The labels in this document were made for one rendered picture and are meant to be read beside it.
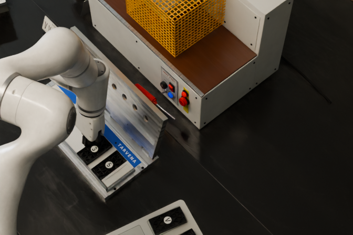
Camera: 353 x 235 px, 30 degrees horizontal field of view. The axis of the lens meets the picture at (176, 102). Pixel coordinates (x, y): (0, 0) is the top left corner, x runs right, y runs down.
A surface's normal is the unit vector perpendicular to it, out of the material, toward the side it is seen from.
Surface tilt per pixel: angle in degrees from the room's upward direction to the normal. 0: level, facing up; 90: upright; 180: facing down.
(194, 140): 0
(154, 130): 74
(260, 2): 0
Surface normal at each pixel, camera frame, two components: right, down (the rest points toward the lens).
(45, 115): -0.04, 0.00
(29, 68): 0.19, 0.76
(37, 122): -0.24, 0.10
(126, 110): -0.73, 0.38
